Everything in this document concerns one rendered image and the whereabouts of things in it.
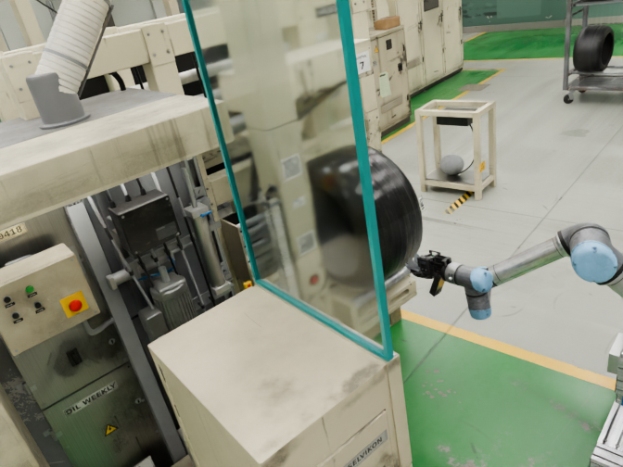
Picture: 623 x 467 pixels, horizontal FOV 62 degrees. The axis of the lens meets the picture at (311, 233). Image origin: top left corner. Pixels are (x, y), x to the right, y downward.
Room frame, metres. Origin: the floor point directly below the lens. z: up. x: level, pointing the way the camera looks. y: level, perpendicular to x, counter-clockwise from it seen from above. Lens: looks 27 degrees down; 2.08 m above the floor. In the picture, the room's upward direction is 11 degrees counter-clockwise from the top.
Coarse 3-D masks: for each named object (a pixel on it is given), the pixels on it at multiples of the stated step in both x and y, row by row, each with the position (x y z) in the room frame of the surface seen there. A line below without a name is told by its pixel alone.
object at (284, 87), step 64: (192, 0) 1.31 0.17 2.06; (256, 0) 1.10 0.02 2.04; (320, 0) 0.94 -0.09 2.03; (256, 64) 1.14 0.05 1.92; (320, 64) 0.97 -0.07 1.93; (256, 128) 1.19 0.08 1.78; (320, 128) 0.99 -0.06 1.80; (256, 192) 1.25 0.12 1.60; (320, 192) 1.02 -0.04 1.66; (256, 256) 1.32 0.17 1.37; (320, 256) 1.06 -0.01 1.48; (320, 320) 1.09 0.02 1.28; (384, 320) 0.90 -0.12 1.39
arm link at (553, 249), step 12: (576, 228) 1.39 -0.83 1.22; (552, 240) 1.45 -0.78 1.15; (564, 240) 1.41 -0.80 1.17; (528, 252) 1.47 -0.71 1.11; (540, 252) 1.44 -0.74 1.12; (552, 252) 1.42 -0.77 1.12; (564, 252) 1.40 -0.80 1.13; (504, 264) 1.50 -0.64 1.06; (516, 264) 1.47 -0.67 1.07; (528, 264) 1.45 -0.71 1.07; (540, 264) 1.44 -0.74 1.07; (504, 276) 1.48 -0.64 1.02; (516, 276) 1.47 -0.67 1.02
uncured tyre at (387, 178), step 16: (384, 160) 1.80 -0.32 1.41; (384, 176) 1.73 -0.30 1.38; (400, 176) 1.75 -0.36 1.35; (384, 192) 1.67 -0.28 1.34; (400, 192) 1.70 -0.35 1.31; (384, 208) 1.63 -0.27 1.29; (400, 208) 1.66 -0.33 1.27; (416, 208) 1.70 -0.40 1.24; (384, 224) 1.60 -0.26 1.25; (400, 224) 1.64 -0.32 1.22; (416, 224) 1.68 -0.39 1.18; (384, 240) 1.59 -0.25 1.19; (400, 240) 1.63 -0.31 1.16; (416, 240) 1.68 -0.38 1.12; (384, 256) 1.59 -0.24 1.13; (400, 256) 1.64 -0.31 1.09; (384, 272) 1.62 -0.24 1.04
